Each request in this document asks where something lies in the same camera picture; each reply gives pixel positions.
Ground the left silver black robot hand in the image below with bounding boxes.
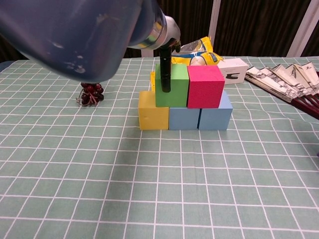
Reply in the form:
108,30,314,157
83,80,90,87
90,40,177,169
156,15,182,93

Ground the green foam cube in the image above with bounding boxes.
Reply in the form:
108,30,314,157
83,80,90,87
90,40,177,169
155,63,189,109

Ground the pink-red foam cube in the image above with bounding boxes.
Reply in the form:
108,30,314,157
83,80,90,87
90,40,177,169
186,65,226,109

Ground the yellow foam cube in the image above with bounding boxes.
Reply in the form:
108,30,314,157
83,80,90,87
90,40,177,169
138,90,170,131

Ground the light blue foam cube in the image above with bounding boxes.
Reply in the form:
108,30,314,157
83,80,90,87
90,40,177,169
168,106,201,131
198,91,234,131

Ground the yellow snack bag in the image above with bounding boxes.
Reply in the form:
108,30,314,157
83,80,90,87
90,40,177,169
150,36,224,92

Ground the small white cardboard box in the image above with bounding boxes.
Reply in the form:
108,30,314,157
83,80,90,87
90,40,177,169
217,58,249,86

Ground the dark red grape bunch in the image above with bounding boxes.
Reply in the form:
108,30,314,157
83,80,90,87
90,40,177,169
75,82,105,107

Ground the dark pleated curtain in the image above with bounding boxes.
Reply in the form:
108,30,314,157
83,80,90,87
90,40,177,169
0,0,319,62

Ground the painted paper folding fan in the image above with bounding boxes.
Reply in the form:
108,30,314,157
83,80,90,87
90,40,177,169
244,62,319,115

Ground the green checked tablecloth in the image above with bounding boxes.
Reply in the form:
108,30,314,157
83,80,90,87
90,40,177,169
0,56,319,239

